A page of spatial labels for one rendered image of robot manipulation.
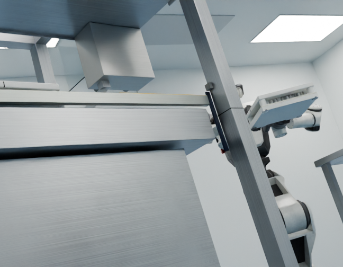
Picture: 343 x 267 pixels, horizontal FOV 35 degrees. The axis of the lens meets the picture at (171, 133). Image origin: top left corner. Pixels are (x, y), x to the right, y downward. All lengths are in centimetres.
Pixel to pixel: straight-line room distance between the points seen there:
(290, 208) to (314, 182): 458
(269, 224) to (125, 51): 76
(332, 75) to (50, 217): 684
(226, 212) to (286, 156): 127
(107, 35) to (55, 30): 17
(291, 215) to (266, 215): 102
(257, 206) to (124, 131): 46
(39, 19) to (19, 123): 59
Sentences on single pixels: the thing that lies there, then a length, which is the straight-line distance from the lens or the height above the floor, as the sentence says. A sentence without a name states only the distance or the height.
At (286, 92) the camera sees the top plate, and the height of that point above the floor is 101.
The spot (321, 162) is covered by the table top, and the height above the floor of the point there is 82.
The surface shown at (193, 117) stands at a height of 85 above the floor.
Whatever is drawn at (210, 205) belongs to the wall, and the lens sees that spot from 618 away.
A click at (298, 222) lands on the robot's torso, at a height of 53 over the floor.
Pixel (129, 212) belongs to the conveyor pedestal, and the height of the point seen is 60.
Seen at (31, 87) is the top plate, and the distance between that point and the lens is 139.
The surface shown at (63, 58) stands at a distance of 255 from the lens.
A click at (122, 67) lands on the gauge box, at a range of 186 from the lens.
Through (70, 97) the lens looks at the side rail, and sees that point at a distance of 140.
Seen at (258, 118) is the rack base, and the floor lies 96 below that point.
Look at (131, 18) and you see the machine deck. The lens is 193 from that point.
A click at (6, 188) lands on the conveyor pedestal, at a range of 128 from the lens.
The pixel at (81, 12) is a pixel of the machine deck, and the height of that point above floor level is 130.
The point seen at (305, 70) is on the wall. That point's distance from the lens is 798.
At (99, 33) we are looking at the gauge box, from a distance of 188.
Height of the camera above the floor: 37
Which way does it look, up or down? 16 degrees up
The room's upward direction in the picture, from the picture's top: 17 degrees counter-clockwise
